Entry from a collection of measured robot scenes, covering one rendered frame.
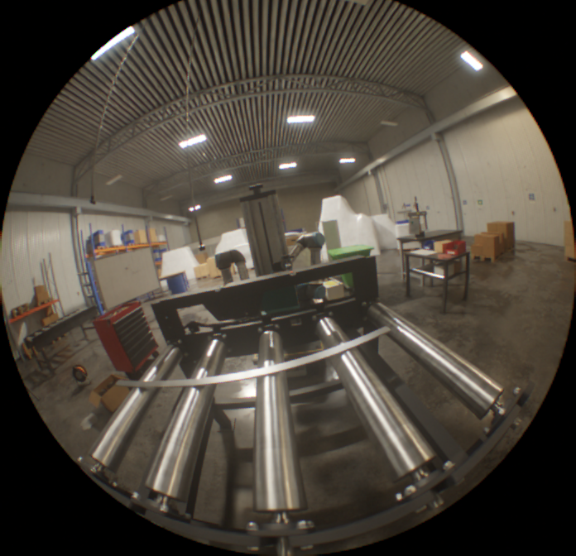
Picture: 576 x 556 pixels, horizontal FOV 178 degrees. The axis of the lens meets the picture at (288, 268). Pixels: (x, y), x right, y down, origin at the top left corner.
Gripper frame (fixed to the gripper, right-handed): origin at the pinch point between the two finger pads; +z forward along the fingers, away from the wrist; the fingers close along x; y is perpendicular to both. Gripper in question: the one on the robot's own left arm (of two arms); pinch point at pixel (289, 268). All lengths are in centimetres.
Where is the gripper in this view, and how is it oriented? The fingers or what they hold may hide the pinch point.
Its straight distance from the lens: 103.1
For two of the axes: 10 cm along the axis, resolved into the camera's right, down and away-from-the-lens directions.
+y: 9.8, -2.1, 0.6
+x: 2.0, 9.6, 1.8
